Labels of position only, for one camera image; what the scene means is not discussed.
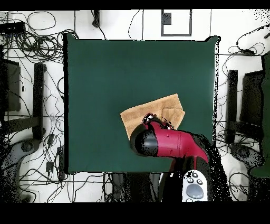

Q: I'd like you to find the tan terry towel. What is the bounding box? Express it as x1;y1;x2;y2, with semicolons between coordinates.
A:
120;93;186;141

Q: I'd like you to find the black flat panel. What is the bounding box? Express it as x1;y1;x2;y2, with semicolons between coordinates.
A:
239;70;265;126
0;58;22;113

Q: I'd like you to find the dark green table cloth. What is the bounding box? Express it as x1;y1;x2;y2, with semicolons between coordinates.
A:
63;33;221;175

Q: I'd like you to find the black power strip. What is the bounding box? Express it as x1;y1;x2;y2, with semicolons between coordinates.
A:
56;145;66;181

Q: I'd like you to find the dark grey square plate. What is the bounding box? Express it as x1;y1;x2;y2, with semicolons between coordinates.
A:
162;12;172;25

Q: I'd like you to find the green cloth of neighbouring table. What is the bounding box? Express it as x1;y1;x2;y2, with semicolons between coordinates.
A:
249;51;270;178

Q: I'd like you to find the black box device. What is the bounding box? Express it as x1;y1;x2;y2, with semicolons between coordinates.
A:
0;21;27;35

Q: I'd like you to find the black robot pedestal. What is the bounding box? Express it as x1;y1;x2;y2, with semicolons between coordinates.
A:
110;173;162;202

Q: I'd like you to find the black metal stand frame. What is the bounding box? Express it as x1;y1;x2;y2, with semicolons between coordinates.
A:
225;69;264;144
3;62;46;141

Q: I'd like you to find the grey square frame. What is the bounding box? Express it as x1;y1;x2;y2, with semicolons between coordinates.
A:
160;9;193;37

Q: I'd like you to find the grey pedestal leg with caster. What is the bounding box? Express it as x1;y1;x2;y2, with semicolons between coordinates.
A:
0;138;42;202
229;143;264;170

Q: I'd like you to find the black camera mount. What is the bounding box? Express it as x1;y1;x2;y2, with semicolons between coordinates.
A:
92;9;101;29

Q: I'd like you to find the black cable tangle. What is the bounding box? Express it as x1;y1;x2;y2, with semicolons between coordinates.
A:
0;28;80;64

